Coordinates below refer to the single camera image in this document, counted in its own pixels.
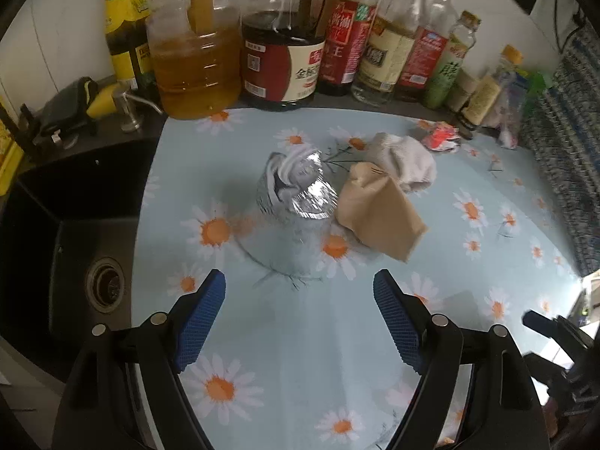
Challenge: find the black kitchen sink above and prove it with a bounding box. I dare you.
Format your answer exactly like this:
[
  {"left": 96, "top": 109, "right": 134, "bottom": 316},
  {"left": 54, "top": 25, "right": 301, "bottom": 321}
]
[{"left": 0, "top": 138, "right": 161, "bottom": 385}]

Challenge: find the brown paper bag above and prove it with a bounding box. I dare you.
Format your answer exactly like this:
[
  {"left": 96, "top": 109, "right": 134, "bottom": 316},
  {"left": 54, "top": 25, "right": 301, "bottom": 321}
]
[{"left": 335, "top": 162, "right": 429, "bottom": 263}]

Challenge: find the black power cable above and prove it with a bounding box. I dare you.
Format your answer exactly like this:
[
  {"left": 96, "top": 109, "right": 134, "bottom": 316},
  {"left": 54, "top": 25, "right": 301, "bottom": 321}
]
[{"left": 555, "top": 0, "right": 588, "bottom": 53}]

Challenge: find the yellow printed packet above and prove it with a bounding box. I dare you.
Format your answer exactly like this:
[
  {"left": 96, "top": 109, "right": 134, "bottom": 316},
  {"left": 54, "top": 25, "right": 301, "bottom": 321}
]
[{"left": 0, "top": 97, "right": 25, "bottom": 196}]

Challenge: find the dark soy sauce jug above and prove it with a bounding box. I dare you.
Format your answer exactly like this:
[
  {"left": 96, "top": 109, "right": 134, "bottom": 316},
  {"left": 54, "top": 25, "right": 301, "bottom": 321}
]
[{"left": 240, "top": 0, "right": 339, "bottom": 112}]

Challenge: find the metal soap dispenser pump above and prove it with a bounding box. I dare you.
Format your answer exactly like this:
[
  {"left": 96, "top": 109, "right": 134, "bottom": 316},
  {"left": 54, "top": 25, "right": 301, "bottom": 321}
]
[{"left": 111, "top": 88, "right": 163, "bottom": 133}]

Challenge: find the clear bottle with yellow cap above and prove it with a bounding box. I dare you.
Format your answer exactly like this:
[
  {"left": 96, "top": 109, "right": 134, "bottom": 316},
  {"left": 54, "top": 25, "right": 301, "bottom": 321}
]
[{"left": 351, "top": 0, "right": 435, "bottom": 107}]

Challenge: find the yellow and black scrubber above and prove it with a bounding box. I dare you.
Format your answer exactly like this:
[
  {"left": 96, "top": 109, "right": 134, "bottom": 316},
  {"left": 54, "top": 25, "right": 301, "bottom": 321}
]
[{"left": 87, "top": 83, "right": 126, "bottom": 121}]

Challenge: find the green and yellow bottle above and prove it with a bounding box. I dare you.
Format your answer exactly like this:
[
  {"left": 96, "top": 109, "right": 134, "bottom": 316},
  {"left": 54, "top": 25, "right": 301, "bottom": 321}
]
[{"left": 105, "top": 0, "right": 153, "bottom": 91}]

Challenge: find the red and white wrapper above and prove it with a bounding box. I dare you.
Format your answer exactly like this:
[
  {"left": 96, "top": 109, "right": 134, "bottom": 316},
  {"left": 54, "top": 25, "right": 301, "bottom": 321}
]
[{"left": 418, "top": 121, "right": 462, "bottom": 152}]

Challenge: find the blue and white plastic bag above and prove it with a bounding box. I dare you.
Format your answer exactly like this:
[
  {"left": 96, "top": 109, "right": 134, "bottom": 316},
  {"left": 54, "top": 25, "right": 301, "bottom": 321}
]
[{"left": 496, "top": 66, "right": 531, "bottom": 148}]

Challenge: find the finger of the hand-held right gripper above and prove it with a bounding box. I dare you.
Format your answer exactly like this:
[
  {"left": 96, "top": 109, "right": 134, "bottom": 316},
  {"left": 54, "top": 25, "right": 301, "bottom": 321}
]
[
  {"left": 522, "top": 309, "right": 588, "bottom": 345},
  {"left": 522, "top": 351, "right": 572, "bottom": 386}
]

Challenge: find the blue patterned curtain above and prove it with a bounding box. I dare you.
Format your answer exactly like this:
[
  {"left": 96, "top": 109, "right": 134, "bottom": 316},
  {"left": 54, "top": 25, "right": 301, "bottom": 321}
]
[{"left": 518, "top": 23, "right": 600, "bottom": 278}]

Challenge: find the floral light blue tablecloth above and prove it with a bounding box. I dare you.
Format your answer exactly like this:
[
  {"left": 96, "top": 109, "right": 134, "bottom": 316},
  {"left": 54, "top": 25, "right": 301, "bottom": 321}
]
[{"left": 124, "top": 107, "right": 587, "bottom": 450}]

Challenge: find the dark bottle with red label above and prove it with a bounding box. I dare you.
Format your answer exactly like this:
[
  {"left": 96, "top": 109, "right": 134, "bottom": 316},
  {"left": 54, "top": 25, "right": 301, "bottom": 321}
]
[{"left": 319, "top": 0, "right": 380, "bottom": 98}]

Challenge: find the crumpled white tissue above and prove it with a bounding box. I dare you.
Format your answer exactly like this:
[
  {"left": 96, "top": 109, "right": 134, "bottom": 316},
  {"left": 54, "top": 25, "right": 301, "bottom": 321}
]
[{"left": 368, "top": 132, "right": 438, "bottom": 194}]

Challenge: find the clear bottle with red label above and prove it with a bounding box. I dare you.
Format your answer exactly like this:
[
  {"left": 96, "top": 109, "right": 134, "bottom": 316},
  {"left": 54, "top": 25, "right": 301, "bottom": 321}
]
[{"left": 396, "top": 0, "right": 459, "bottom": 103}]

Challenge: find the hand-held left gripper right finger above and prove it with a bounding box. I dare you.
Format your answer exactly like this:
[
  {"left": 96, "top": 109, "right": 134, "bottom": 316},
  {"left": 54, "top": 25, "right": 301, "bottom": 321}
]
[{"left": 372, "top": 268, "right": 551, "bottom": 450}]

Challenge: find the green sauce bottle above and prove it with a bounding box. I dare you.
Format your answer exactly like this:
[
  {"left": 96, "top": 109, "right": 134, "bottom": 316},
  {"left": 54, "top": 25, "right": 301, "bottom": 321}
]
[{"left": 421, "top": 10, "right": 482, "bottom": 110}]

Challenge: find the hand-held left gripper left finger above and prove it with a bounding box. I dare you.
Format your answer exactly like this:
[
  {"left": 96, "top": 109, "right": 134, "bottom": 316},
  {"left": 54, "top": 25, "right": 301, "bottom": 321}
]
[{"left": 51, "top": 268, "right": 227, "bottom": 450}]

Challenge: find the green packet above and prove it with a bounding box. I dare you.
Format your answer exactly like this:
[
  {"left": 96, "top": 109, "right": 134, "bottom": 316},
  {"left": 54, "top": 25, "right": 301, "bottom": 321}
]
[{"left": 519, "top": 69, "right": 555, "bottom": 110}]

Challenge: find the cooking oil jug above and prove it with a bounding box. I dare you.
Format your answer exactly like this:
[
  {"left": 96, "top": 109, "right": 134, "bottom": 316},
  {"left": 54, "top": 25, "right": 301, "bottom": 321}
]
[{"left": 145, "top": 0, "right": 243, "bottom": 121}]

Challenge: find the small bottle with orange cap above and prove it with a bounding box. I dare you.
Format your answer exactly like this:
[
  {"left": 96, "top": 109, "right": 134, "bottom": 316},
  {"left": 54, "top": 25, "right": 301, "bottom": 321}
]
[{"left": 457, "top": 44, "right": 524, "bottom": 139}]

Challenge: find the metal sink drain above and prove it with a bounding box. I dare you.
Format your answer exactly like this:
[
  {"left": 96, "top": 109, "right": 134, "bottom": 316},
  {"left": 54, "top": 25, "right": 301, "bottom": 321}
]
[{"left": 84, "top": 257, "right": 126, "bottom": 314}]

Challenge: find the clear plastic cup with foil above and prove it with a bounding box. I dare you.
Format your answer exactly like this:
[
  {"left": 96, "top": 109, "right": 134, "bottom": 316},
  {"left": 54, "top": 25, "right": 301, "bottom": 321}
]
[{"left": 234, "top": 148, "right": 341, "bottom": 283}]

